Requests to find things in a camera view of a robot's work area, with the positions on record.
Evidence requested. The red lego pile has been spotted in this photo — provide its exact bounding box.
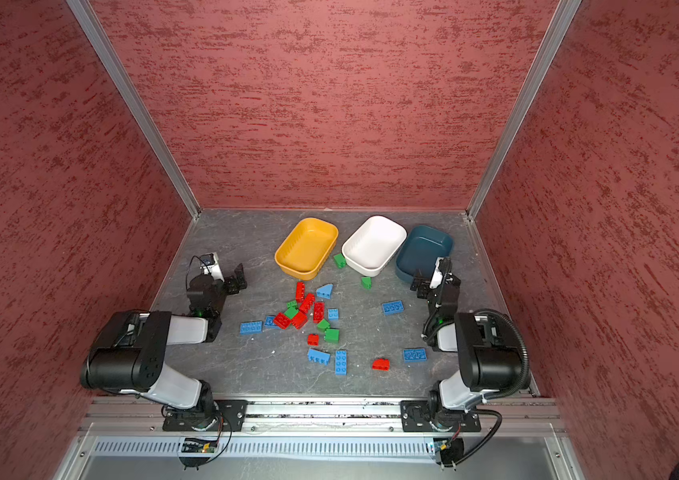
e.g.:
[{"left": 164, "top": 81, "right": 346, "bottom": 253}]
[
  {"left": 273, "top": 312, "right": 291, "bottom": 330},
  {"left": 291, "top": 311, "right": 308, "bottom": 330}
]

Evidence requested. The red lego top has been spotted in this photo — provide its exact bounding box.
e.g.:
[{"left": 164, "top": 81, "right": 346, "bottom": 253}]
[{"left": 295, "top": 281, "right": 307, "bottom": 305}]

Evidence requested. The red sloped lego front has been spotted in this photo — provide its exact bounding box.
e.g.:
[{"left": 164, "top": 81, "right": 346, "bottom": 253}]
[{"left": 371, "top": 358, "right": 391, "bottom": 371}]

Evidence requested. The blue sloped lego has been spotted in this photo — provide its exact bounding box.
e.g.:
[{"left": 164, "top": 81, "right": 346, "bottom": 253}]
[{"left": 315, "top": 283, "right": 334, "bottom": 300}]

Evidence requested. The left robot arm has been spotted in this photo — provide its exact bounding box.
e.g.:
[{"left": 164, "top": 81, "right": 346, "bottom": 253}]
[{"left": 80, "top": 253, "right": 247, "bottom": 431}]

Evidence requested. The dark teal plastic bin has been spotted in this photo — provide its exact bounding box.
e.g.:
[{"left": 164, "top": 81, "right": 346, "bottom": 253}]
[{"left": 395, "top": 225, "right": 453, "bottom": 284}]

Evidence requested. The white plastic bin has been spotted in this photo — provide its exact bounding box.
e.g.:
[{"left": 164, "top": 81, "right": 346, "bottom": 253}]
[{"left": 341, "top": 215, "right": 407, "bottom": 277}]

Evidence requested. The green lego pile left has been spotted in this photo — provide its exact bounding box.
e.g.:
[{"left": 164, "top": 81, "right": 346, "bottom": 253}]
[{"left": 283, "top": 300, "right": 299, "bottom": 320}]

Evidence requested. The red lego pile bottom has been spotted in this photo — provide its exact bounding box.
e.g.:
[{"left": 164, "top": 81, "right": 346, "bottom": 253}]
[{"left": 291, "top": 311, "right": 308, "bottom": 330}]

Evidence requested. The yellow plastic bin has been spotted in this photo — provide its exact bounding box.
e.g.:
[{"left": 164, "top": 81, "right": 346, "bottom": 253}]
[{"left": 274, "top": 218, "right": 338, "bottom": 281}]

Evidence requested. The red lego diagonal centre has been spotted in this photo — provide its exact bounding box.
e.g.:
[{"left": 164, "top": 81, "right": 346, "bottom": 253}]
[{"left": 299, "top": 293, "right": 315, "bottom": 314}]

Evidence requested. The red lego centre right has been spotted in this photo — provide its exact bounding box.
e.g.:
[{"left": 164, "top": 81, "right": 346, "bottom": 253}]
[{"left": 312, "top": 302, "right": 325, "bottom": 324}]

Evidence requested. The green lego small lower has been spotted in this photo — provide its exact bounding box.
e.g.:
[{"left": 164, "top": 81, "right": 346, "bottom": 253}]
[{"left": 316, "top": 319, "right": 330, "bottom": 332}]

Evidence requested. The green lego square lower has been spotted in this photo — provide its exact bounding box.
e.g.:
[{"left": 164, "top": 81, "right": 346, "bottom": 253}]
[{"left": 324, "top": 328, "right": 341, "bottom": 343}]

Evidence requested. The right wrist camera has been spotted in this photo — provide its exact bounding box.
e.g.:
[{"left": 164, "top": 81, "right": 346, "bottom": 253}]
[{"left": 429, "top": 257, "right": 451, "bottom": 290}]

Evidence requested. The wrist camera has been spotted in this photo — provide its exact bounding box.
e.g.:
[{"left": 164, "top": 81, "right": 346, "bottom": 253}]
[
  {"left": 429, "top": 257, "right": 451, "bottom": 290},
  {"left": 199, "top": 252, "right": 224, "bottom": 281}
]

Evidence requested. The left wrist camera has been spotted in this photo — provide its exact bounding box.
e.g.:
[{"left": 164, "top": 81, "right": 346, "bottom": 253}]
[{"left": 199, "top": 252, "right": 224, "bottom": 281}]

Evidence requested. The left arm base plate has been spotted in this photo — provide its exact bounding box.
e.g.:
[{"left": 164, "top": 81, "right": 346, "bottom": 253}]
[{"left": 162, "top": 399, "right": 249, "bottom": 433}]

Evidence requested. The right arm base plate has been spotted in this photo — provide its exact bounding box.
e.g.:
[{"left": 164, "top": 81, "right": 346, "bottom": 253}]
[{"left": 399, "top": 400, "right": 481, "bottom": 434}]

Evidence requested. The aluminium front rail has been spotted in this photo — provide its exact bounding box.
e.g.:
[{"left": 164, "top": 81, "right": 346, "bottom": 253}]
[{"left": 77, "top": 395, "right": 569, "bottom": 437}]

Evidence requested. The left aluminium corner post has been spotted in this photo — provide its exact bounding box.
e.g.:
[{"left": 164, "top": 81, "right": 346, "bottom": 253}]
[{"left": 66, "top": 0, "right": 202, "bottom": 221}]

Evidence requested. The aluminium corner post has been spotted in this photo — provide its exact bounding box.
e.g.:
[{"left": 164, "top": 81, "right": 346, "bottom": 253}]
[
  {"left": 467, "top": 0, "right": 581, "bottom": 222},
  {"left": 66, "top": 0, "right": 202, "bottom": 221}
]

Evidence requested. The right aluminium corner post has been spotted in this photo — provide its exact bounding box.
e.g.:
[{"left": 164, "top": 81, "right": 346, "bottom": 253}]
[{"left": 467, "top": 0, "right": 581, "bottom": 222}]

